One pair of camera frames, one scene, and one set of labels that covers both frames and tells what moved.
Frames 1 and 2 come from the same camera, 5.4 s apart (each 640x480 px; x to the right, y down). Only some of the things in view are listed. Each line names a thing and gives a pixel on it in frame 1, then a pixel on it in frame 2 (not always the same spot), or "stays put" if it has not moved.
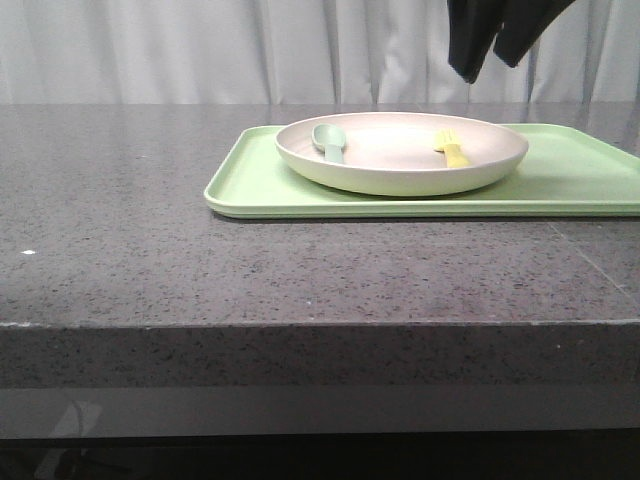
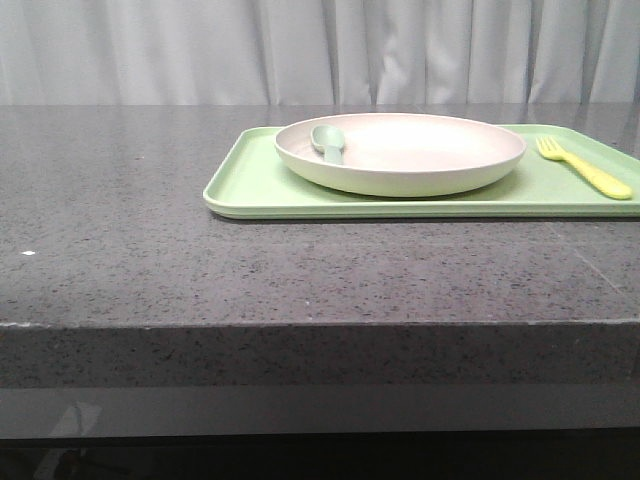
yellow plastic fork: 446,140 → 552,149
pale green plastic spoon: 331,139 stays put
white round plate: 395,153 stays put
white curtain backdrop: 301,52 stays put
